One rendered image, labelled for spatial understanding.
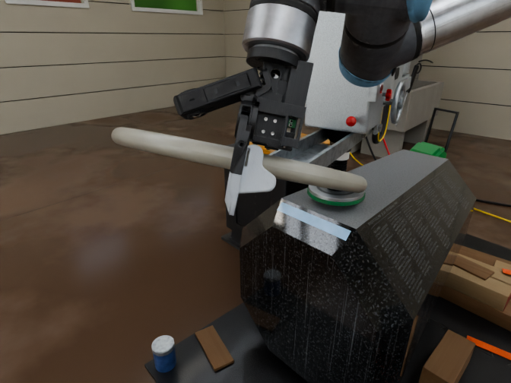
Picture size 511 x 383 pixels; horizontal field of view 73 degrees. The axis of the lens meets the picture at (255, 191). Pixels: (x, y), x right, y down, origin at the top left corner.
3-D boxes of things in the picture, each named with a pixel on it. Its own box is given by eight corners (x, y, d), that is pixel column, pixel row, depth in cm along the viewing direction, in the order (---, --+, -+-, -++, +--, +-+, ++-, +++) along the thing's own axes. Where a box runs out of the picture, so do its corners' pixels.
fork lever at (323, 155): (336, 126, 148) (338, 115, 146) (382, 132, 139) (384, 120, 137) (253, 170, 94) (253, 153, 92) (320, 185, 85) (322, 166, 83)
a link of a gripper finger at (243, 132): (242, 172, 40) (256, 102, 41) (229, 169, 40) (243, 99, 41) (241, 179, 45) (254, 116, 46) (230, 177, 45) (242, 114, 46)
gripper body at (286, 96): (296, 153, 42) (317, 55, 41) (228, 140, 42) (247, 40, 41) (289, 155, 50) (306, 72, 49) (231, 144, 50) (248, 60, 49)
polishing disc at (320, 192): (375, 199, 126) (375, 196, 125) (319, 204, 122) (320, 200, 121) (349, 178, 145) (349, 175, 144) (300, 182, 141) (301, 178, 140)
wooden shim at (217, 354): (195, 334, 177) (195, 332, 176) (212, 327, 181) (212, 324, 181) (214, 371, 157) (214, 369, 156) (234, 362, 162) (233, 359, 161)
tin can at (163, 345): (160, 352, 166) (157, 333, 161) (179, 356, 165) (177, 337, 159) (150, 371, 157) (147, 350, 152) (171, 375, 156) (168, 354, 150)
